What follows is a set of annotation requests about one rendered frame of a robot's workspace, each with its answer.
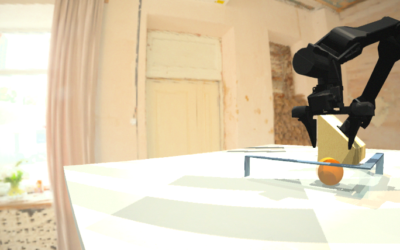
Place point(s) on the clear low corner walls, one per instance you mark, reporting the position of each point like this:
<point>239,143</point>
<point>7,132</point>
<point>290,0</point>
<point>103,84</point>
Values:
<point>344,181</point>

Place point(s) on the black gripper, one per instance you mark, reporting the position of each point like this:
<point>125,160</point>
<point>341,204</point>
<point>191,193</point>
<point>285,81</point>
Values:
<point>359,111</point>

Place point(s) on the clear l-shaped low wall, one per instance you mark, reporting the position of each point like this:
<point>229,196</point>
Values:
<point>367,165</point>

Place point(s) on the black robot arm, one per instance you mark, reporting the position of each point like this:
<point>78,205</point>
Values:
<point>323,59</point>

